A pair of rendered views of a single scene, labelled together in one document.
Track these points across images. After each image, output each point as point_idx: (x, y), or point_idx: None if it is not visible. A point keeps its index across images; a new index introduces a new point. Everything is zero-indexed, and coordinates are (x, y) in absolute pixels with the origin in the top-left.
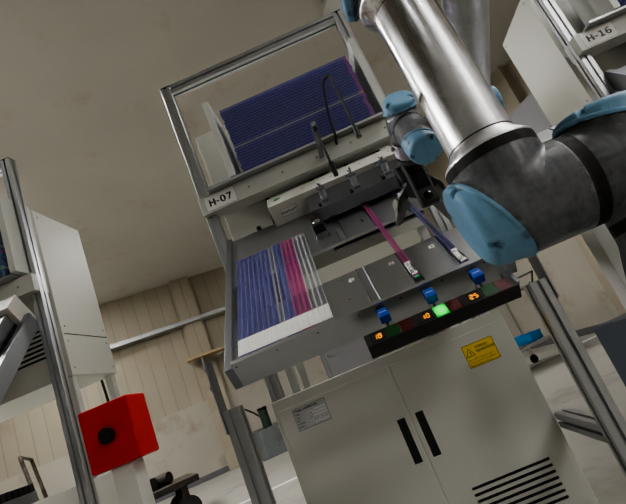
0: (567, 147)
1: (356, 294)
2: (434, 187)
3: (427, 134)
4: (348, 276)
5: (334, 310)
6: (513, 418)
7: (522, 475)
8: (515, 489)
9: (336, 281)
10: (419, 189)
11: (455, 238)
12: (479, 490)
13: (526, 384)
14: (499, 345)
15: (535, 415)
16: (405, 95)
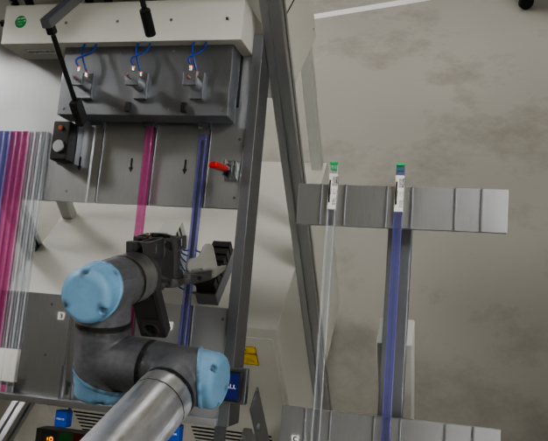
0: None
1: (54, 352)
2: (162, 324)
3: (93, 402)
4: (61, 304)
5: (24, 362)
6: (249, 405)
7: (241, 436)
8: (230, 439)
9: (45, 302)
10: (141, 318)
11: (200, 334)
12: (197, 429)
13: (275, 391)
14: (261, 357)
15: (272, 411)
16: (94, 304)
